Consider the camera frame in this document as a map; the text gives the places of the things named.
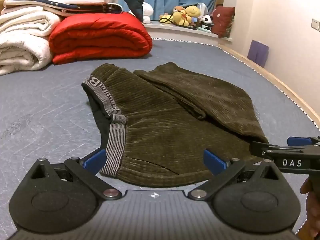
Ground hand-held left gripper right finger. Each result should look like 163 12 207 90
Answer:
188 149 281 201

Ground olive corduroy pants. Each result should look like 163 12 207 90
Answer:
81 61 270 188

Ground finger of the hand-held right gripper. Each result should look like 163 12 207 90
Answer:
249 141 309 160
287 136 313 147

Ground white fleece blanket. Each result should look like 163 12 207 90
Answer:
0 6 63 76

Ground red cushion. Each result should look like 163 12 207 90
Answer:
210 5 236 39

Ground panda plush toy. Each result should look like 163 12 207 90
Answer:
201 14 215 28

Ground white window sill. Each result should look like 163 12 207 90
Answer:
144 21 233 41

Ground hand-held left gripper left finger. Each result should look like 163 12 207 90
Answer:
30 148 122 201

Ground red folded comforter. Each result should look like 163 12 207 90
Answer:
48 12 153 65

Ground yellow plush toy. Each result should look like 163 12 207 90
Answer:
159 4 202 27

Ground purple folded mat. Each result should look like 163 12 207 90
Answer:
247 39 270 68

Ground wooden bed frame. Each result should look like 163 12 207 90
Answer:
217 44 320 132

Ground person's right hand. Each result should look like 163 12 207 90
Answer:
300 177 320 232

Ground navy star-print folded blanket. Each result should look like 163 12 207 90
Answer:
3 0 123 17

